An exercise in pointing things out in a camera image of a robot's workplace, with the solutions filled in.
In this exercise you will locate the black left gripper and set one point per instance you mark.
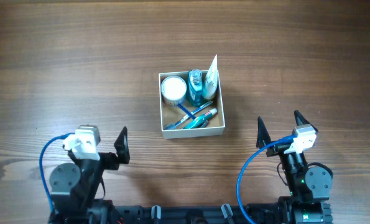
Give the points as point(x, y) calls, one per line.
point(109, 160)

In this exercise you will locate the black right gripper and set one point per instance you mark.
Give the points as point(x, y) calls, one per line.
point(282, 149)

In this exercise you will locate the white round jar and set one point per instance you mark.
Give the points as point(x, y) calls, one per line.
point(173, 90)

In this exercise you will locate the red green toothpaste tube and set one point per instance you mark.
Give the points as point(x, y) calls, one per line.
point(198, 121)

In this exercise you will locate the white leaf-print cream tube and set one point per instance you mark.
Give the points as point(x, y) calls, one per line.
point(211, 80)

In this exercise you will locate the blue mouthwash bottle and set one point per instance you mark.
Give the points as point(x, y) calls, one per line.
point(195, 87)

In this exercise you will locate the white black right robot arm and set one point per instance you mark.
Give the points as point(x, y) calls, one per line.
point(309, 183)

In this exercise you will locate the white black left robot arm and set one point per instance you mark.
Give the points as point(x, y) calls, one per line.
point(75, 184)

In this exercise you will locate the white cardboard box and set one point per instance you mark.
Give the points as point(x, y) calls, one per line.
point(171, 114)

